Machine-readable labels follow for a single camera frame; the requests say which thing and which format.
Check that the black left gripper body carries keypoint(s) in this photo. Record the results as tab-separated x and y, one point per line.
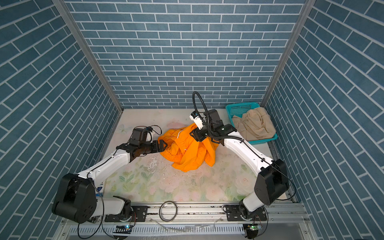
149	147

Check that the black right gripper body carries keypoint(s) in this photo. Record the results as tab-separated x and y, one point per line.
206	131

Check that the orange shorts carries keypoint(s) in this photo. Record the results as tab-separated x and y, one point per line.
185	152

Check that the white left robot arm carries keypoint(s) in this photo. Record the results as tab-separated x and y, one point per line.
78	198

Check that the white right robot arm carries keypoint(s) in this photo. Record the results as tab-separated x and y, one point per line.
272	180

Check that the beige shorts in basket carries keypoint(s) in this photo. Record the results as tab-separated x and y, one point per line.
255	125

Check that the teal plastic basket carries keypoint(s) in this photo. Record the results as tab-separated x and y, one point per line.
241	108

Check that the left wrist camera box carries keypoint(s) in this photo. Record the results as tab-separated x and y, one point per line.
140	136

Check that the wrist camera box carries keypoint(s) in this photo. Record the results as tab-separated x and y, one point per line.
212	116
140	136

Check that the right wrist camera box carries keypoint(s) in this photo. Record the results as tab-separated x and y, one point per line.
212	116

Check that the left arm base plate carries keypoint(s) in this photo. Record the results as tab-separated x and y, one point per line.
137	214

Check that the aluminium front rail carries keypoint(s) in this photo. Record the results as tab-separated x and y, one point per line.
286	221

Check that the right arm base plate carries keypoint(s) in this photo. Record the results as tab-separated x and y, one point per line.
236	213

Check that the right aluminium corner post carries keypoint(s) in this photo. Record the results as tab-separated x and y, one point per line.
304	14

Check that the aluminium corner post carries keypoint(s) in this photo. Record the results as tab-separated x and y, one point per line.
77	34
304	14

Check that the left aluminium corner post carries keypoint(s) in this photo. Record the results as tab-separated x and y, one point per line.
77	34

